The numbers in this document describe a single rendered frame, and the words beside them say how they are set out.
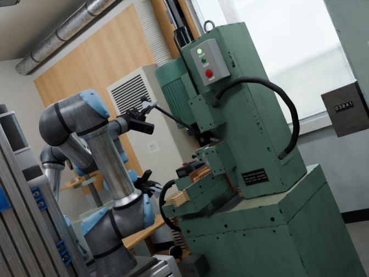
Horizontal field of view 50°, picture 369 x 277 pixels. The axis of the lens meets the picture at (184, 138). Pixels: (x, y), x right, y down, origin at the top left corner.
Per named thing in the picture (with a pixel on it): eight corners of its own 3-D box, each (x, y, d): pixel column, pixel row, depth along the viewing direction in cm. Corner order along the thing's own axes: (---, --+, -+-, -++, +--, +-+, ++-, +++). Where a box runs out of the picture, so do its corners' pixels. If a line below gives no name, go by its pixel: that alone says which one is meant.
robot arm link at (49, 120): (27, 138, 125) (83, 184, 169) (59, 124, 125) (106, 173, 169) (20, 109, 129) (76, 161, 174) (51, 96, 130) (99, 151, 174)
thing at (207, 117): (211, 127, 172) (197, 96, 171) (227, 121, 166) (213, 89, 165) (200, 133, 166) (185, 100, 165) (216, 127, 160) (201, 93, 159)
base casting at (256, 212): (232, 199, 221) (226, 184, 221) (327, 180, 182) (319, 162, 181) (183, 238, 188) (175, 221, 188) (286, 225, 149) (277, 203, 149)
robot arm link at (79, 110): (122, 231, 150) (57, 100, 137) (158, 215, 151) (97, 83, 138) (122, 245, 138) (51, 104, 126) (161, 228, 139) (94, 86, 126)
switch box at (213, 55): (212, 83, 164) (197, 48, 164) (230, 75, 157) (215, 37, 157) (204, 87, 160) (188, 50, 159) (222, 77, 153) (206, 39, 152)
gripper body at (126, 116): (135, 106, 184) (116, 112, 176) (148, 114, 180) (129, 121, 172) (133, 120, 188) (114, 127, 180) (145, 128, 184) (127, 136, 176)
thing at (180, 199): (240, 162, 209) (237, 156, 209) (243, 162, 208) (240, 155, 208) (174, 207, 169) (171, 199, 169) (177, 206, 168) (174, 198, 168)
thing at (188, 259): (192, 270, 192) (185, 255, 192) (210, 269, 184) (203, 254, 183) (182, 280, 186) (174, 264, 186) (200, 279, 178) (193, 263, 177)
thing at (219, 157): (225, 168, 174) (214, 143, 174) (237, 165, 169) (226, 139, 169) (213, 176, 167) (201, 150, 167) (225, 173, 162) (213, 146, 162)
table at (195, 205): (221, 175, 235) (217, 165, 234) (263, 164, 214) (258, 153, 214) (152, 221, 191) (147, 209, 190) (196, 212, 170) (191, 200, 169)
